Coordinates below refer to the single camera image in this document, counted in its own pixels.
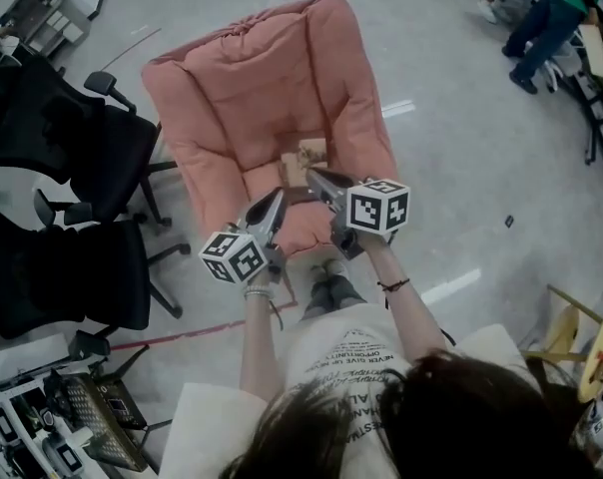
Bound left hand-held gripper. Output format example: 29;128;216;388
197;187;289;285

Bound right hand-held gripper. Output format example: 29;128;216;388
304;167;412;261

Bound pink padded seat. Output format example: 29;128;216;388
141;0;403;264

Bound person's right forearm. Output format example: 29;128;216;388
362;235;450;364

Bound person's left forearm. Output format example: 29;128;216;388
238;279;289;404

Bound person's light shoes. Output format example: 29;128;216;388
309;258;348;282

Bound person's grey trousers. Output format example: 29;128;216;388
300;273;368;322

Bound red floor tape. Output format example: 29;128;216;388
109;261;299;352

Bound person's white printed shirt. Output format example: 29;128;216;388
158;300;545;479

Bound black office chair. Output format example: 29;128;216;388
0;53;179;230
0;189;193;342

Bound black perforated panel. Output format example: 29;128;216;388
61;372;150;473

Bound black metal rack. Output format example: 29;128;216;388
570;22;603;197

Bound grey storage cabinet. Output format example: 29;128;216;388
0;0;92;60

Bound white equipment rack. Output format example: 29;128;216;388
0;330;96;479

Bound silver bead bracelet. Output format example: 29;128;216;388
243;282;275;302

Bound yellow wooden frame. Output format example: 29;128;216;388
519;282;603;404

